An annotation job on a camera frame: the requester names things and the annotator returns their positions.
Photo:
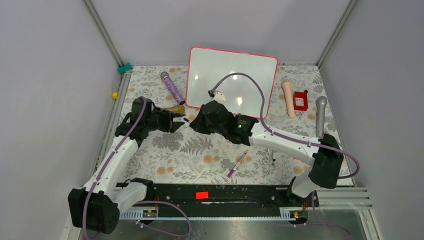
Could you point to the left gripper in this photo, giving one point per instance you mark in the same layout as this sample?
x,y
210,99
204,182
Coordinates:
x,y
169,125

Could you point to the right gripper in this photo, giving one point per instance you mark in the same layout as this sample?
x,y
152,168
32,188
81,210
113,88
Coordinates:
x,y
198,124

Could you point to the pink framed whiteboard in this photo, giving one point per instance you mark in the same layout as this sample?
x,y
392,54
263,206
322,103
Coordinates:
x,y
249,82

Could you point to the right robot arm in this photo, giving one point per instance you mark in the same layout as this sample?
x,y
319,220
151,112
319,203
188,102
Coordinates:
x,y
323,155

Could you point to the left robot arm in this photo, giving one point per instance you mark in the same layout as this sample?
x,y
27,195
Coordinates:
x,y
97,206

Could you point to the gold microphone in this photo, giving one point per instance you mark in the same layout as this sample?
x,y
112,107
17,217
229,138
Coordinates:
x,y
180,109

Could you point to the magenta capped marker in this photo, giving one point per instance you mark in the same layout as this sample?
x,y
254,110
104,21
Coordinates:
x,y
239,161

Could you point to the red tape label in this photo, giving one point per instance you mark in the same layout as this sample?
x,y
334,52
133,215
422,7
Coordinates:
x,y
201,195

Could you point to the teal corner clip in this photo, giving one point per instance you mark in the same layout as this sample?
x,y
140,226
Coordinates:
x,y
124,68

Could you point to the green capped marker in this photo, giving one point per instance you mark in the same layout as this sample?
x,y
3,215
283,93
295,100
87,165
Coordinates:
x,y
270,157

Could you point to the peach pink microphone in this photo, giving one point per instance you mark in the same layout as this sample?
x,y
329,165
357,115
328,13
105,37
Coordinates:
x,y
287,91

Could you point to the floral patterned mat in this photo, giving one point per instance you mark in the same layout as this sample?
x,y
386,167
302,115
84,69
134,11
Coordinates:
x,y
188,157

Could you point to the small red box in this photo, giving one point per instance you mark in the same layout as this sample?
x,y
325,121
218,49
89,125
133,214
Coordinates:
x,y
300,100

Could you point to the silver grey microphone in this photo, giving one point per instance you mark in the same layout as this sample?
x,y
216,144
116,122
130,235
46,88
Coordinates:
x,y
321,104

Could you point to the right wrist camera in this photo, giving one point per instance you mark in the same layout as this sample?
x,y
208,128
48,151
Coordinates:
x,y
217,96

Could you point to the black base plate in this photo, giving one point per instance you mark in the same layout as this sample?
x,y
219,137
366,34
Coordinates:
x,y
232,200

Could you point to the white cable duct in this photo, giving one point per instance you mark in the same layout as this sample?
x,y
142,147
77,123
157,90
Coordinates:
x,y
146,214

